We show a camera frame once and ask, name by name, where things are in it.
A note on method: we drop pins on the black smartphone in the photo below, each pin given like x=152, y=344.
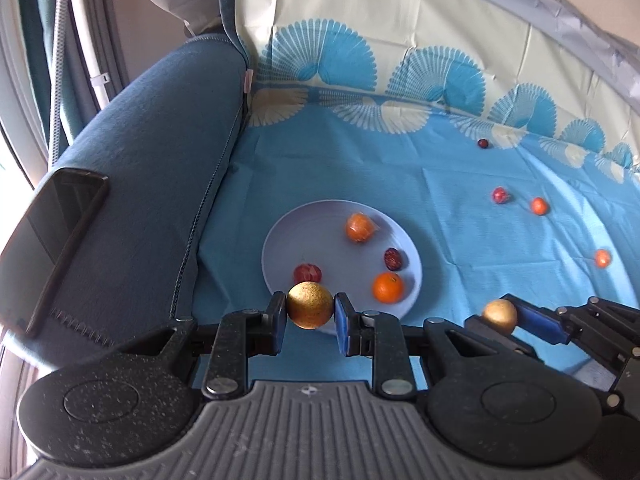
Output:
x=55, y=240

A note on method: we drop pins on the light blue plate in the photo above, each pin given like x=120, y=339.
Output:
x=320, y=240

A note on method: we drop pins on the blue fan-patterned cloth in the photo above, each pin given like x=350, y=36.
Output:
x=350, y=160

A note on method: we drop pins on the dark red cherry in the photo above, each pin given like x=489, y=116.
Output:
x=483, y=144

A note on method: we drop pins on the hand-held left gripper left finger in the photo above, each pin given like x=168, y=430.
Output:
x=277, y=322

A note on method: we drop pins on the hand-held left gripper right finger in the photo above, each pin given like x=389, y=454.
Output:
x=342, y=325

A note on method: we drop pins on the yellow-brown round fruit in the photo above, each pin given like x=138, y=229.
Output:
x=500, y=315
x=310, y=305

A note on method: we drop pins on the teal curtain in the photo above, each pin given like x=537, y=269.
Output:
x=40, y=35

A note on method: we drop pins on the white pipe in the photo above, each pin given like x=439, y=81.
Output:
x=87, y=35

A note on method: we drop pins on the dotted white pole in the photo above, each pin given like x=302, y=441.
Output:
x=59, y=75

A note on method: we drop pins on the red fruit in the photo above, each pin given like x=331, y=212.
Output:
x=500, y=195
x=307, y=273

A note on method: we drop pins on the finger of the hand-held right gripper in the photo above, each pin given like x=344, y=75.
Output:
x=505, y=342
x=542, y=322

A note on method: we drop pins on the dark red jujube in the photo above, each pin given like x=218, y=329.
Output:
x=393, y=258

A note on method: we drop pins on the small orange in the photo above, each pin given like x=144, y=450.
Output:
x=603, y=258
x=539, y=206
x=388, y=287

